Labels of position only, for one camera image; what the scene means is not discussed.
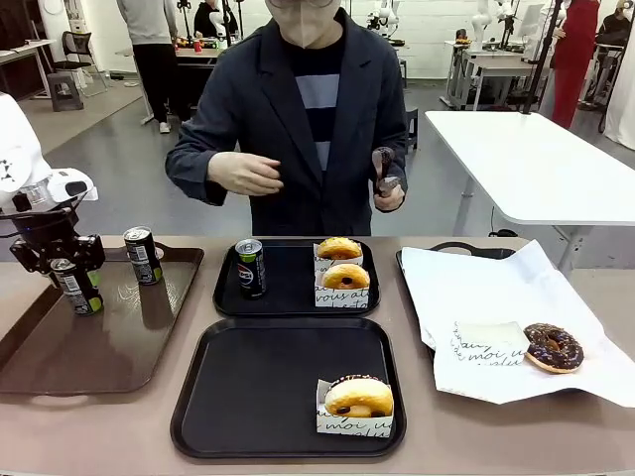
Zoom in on person's right forearm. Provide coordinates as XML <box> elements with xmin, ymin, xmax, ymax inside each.
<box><xmin>165</xmin><ymin>131</ymin><xmax>235</xmax><ymax>207</ymax></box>

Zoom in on grey background table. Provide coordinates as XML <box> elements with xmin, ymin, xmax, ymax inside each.
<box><xmin>141</xmin><ymin>47</ymin><xmax>227</xmax><ymax>125</ymax></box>

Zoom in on light wooden desk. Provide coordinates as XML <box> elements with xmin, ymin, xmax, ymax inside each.
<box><xmin>0</xmin><ymin>38</ymin><xmax>57</xmax><ymax>100</ymax></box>

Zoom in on brown plastic tray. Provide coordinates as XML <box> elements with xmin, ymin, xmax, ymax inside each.
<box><xmin>0</xmin><ymin>246</ymin><xmax>205</xmax><ymax>397</ymax></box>

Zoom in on black stool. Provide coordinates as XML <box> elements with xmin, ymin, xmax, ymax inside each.
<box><xmin>406</xmin><ymin>107</ymin><xmax>421</xmax><ymax>150</ymax></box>

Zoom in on black green Pepsi can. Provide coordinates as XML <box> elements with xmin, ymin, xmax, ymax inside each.
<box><xmin>122</xmin><ymin>226</ymin><xmax>166</xmax><ymax>287</ymax></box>
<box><xmin>49</xmin><ymin>257</ymin><xmax>104</xmax><ymax>316</ymax></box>
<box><xmin>234</xmin><ymin>238</ymin><xmax>268</xmax><ymax>300</ymax></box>

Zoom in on black serving tongs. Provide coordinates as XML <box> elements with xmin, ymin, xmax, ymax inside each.
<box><xmin>371</xmin><ymin>147</ymin><xmax>401</xmax><ymax>196</ymax></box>

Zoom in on person's left hand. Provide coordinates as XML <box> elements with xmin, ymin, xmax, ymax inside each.
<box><xmin>372</xmin><ymin>177</ymin><xmax>407</xmax><ymax>214</ymax></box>

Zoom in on person's left forearm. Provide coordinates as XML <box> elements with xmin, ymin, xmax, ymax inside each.
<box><xmin>385</xmin><ymin>126</ymin><xmax>411</xmax><ymax>197</ymax></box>

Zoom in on black tripod pole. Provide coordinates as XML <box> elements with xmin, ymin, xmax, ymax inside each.
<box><xmin>520</xmin><ymin>0</ymin><xmax>567</xmax><ymax>114</ymax></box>

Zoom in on person in red clothes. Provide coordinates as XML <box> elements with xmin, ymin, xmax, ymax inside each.
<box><xmin>549</xmin><ymin>0</ymin><xmax>602</xmax><ymax>129</ymax></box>

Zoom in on flat printed paper donut box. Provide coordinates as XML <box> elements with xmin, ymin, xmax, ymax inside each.
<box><xmin>449</xmin><ymin>320</ymin><xmax>531</xmax><ymax>369</ymax></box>

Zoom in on chocolate sprinkled donut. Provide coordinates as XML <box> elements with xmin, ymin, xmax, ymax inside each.
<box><xmin>523</xmin><ymin>322</ymin><xmax>585</xmax><ymax>375</ymax></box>

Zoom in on person in grey hoodie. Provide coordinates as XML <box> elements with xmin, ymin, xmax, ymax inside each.
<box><xmin>116</xmin><ymin>0</ymin><xmax>180</xmax><ymax>136</ymax></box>

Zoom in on person in dark blazer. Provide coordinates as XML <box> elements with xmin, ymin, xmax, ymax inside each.
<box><xmin>165</xmin><ymin>0</ymin><xmax>411</xmax><ymax>237</ymax></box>

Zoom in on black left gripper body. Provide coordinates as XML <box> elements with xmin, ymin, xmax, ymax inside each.
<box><xmin>12</xmin><ymin>207</ymin><xmax>79</xmax><ymax>263</ymax></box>

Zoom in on small black serving tray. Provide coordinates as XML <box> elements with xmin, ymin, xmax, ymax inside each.
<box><xmin>212</xmin><ymin>237</ymin><xmax>382</xmax><ymax>318</ymax></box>

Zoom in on seated person in dark top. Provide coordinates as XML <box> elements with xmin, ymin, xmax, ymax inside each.
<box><xmin>596</xmin><ymin>0</ymin><xmax>635</xmax><ymax>47</ymax></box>

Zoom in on grey step stool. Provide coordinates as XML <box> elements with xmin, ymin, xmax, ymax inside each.
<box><xmin>48</xmin><ymin>70</ymin><xmax>84</xmax><ymax>112</ymax></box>

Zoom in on seated person in black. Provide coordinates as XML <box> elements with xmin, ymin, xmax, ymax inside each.
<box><xmin>192</xmin><ymin>0</ymin><xmax>239</xmax><ymax>39</ymax></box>

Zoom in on white folding table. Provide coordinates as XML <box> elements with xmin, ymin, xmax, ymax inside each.
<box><xmin>425</xmin><ymin>109</ymin><xmax>635</xmax><ymax>273</ymax></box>

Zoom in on white background workbench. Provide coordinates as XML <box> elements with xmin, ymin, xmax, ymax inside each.
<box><xmin>444</xmin><ymin>38</ymin><xmax>552</xmax><ymax>111</ymax></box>

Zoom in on black tray under paper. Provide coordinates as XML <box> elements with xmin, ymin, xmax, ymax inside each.
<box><xmin>395</xmin><ymin>241</ymin><xmax>518</xmax><ymax>361</ymax></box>

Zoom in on black office chair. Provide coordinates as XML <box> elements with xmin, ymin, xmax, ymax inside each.
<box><xmin>52</xmin><ymin>30</ymin><xmax>108</xmax><ymax>98</ymax></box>

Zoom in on person's right hand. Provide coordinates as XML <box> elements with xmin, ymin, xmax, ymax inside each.
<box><xmin>206</xmin><ymin>151</ymin><xmax>286</xmax><ymax>196</ymax></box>

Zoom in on white paper sheet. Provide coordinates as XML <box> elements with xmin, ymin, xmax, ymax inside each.
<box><xmin>400</xmin><ymin>239</ymin><xmax>635</xmax><ymax>409</ymax></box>

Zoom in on glazed plain donut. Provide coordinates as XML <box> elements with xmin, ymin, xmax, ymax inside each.
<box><xmin>323</xmin><ymin>379</ymin><xmax>395</xmax><ymax>417</ymax></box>
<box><xmin>316</xmin><ymin>236</ymin><xmax>364</xmax><ymax>262</ymax></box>
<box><xmin>320</xmin><ymin>262</ymin><xmax>371</xmax><ymax>292</ymax></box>

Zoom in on large black serving tray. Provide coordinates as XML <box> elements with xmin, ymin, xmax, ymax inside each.
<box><xmin>170</xmin><ymin>316</ymin><xmax>408</xmax><ymax>459</ymax></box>

